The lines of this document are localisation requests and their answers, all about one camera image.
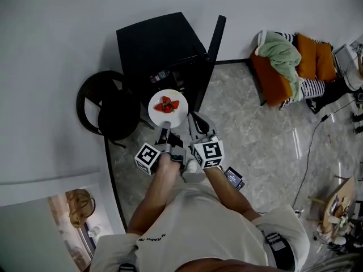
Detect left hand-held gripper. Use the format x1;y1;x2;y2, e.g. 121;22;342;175
134;121;188;176

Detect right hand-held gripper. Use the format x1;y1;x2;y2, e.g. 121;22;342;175
188;112;225;170

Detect white round plate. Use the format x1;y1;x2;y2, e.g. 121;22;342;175
147;88;189;129

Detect black mini fridge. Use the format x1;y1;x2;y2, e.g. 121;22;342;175
115;11;227;116

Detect person's right forearm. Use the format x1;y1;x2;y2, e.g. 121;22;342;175
204;165;261;220

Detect person's left forearm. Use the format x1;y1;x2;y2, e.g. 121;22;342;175
126;171;181;235

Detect person's left hand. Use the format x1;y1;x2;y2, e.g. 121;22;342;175
157;154;182;176

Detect person's white trousers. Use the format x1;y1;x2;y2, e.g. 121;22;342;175
181;170;208;184

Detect black wicker chair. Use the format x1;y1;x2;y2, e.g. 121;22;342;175
75;70;155;149

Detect labelled drink bottle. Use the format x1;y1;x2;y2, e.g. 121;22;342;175
149;71;171;83

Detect black control box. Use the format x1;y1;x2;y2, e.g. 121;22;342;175
223;166;245;192

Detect orange sofa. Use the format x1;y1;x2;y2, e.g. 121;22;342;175
249;29;341;107

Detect person's white shirt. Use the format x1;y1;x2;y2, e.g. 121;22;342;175
90;180;310;272

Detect green fleece blanket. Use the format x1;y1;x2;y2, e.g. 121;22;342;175
258;32;303;101

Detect woven straw bag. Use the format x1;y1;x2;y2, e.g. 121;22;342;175
65;188;96;228

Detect black white striped throw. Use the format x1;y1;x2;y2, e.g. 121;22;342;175
273;31;327;107

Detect clear glass bottle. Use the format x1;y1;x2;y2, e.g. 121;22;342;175
87;224;104;239

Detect orange cushion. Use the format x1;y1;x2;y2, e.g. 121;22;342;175
314;41;338;82
294;32;318;79

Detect person's chin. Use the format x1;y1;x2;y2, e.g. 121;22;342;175
175;258;284;272

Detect small wooden table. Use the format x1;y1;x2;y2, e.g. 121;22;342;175
307;176;357;237

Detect long black floor cable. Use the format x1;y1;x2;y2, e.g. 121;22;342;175
291;99;358;209

